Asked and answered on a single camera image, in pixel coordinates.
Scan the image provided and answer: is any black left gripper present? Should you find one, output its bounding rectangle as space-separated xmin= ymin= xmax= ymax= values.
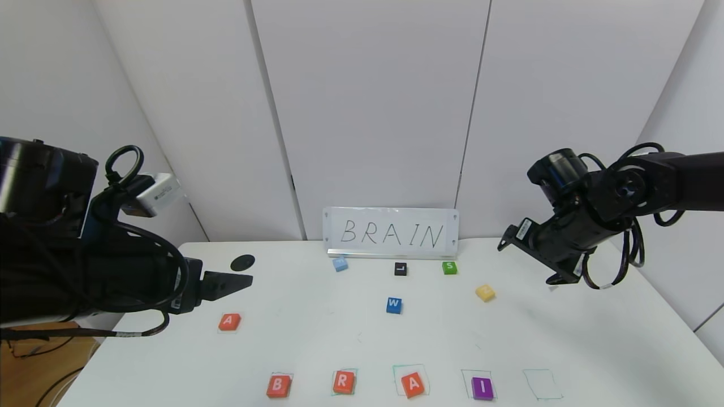
xmin=84 ymin=253 xmax=253 ymax=315

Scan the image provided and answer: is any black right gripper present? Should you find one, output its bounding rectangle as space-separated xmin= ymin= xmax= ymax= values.
xmin=497 ymin=217 xmax=597 ymax=285

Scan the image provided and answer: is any orange block letter R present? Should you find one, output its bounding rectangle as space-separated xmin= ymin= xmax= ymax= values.
xmin=333 ymin=370 xmax=357 ymax=395

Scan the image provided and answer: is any orange block letter B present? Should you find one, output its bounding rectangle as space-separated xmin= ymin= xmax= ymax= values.
xmin=266 ymin=374 xmax=292 ymax=399

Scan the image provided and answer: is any white BRAIN sign board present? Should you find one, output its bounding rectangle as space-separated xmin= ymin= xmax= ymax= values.
xmin=322 ymin=207 xmax=460 ymax=261

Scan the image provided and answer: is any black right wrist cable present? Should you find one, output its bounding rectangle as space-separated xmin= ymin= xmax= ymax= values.
xmin=580 ymin=142 xmax=685 ymax=290

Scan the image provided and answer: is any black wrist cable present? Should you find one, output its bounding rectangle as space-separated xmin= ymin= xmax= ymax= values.
xmin=580 ymin=142 xmax=685 ymax=290
xmin=85 ymin=145 xmax=190 ymax=338

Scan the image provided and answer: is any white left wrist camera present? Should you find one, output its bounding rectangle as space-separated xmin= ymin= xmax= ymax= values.
xmin=120 ymin=172 xmax=183 ymax=219

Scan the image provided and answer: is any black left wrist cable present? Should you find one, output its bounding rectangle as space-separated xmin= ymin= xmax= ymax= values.
xmin=85 ymin=145 xmax=190 ymax=338

